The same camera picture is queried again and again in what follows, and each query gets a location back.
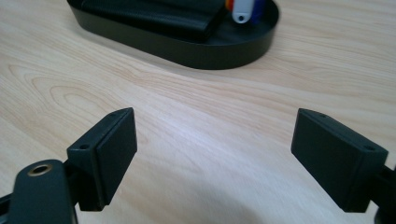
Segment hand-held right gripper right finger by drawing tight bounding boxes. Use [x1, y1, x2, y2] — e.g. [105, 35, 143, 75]
[290, 107, 389, 214]

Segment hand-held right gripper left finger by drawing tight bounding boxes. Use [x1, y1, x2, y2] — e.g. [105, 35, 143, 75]
[66, 106, 138, 212]

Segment black oval tray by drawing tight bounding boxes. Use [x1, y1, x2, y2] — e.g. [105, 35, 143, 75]
[66, 0, 280, 71]

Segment black leather wallet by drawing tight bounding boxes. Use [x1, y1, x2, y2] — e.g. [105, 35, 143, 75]
[78, 0, 231, 44]

